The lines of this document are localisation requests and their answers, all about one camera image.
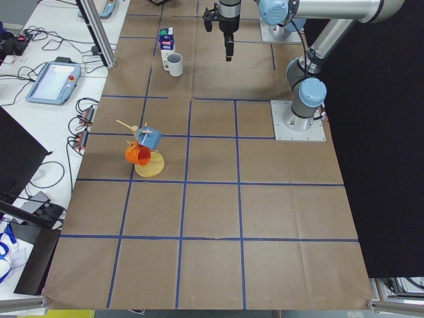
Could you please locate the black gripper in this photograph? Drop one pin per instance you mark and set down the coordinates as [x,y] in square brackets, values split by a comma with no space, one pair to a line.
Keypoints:
[229,24]

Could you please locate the white grey mug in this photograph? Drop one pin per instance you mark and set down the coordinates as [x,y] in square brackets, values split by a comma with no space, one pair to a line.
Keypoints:
[173,64]

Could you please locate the blue white milk carton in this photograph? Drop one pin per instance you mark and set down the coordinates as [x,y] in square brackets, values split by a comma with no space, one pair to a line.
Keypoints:
[167,46]

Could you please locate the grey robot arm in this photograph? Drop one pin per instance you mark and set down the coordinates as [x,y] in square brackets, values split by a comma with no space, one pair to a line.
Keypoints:
[309,92]

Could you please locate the blue teach pendant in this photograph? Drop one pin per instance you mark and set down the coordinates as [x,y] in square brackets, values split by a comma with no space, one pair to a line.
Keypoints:
[55,83]
[105,8]

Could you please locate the blue mug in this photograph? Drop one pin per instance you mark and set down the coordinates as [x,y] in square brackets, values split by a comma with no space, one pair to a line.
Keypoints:
[148,137]

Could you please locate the black power adapter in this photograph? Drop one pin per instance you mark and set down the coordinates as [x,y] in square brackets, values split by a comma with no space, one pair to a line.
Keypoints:
[95,51]

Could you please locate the wooden mug tree stand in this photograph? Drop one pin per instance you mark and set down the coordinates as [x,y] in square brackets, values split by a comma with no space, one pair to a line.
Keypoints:
[157,163]

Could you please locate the orange mug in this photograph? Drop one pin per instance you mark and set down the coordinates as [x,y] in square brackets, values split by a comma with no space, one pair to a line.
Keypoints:
[137,154]

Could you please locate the small usb hub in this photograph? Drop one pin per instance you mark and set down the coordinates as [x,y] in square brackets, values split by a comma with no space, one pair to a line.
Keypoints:
[86,117]
[80,141]

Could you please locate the black monitor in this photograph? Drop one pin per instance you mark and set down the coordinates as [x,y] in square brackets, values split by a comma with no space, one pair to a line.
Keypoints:
[21,156]

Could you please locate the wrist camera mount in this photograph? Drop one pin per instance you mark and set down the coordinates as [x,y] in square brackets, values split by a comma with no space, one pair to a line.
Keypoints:
[209,17]

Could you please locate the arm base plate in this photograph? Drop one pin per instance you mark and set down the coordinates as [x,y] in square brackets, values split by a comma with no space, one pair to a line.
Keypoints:
[279,34]

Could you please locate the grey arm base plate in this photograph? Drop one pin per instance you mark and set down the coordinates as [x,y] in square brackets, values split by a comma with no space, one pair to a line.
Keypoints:
[289,127]

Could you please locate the aluminium frame post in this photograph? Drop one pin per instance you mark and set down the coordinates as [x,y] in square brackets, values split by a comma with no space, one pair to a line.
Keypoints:
[95,27]

